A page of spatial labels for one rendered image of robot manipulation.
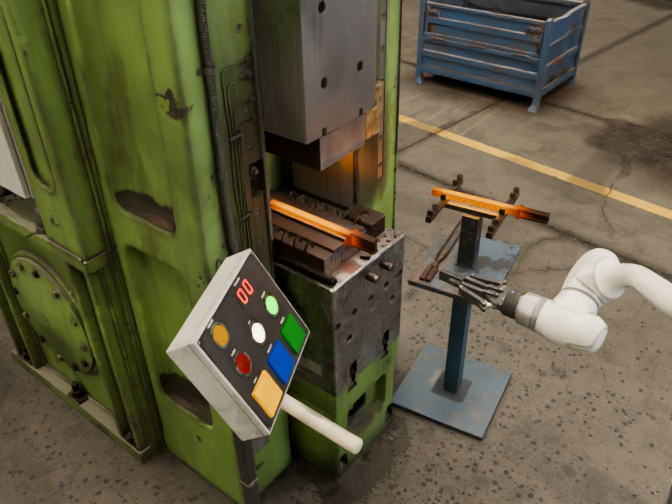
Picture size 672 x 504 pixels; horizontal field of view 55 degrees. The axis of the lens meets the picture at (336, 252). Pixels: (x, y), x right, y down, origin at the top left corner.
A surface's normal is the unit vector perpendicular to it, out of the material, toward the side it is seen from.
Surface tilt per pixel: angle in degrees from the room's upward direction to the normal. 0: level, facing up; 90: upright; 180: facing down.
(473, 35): 89
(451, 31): 89
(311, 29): 90
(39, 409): 0
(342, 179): 90
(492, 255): 0
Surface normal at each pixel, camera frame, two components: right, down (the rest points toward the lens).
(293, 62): -0.62, 0.46
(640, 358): -0.02, -0.82
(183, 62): 0.79, 0.34
